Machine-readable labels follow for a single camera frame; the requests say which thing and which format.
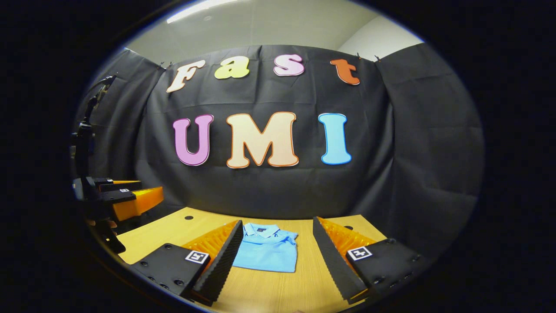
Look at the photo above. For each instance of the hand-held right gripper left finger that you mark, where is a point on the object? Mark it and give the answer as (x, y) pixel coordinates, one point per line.
(223, 265)

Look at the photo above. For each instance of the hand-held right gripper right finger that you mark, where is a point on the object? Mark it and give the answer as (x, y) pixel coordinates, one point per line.
(334, 265)

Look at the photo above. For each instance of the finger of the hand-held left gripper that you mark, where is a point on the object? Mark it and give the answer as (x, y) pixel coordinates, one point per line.
(139, 202)
(117, 184)

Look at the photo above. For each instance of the light blue T-shirt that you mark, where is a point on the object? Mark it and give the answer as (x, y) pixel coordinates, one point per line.
(265, 256)

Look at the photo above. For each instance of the black backdrop cloth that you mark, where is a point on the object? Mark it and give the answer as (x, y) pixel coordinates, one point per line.
(282, 191)

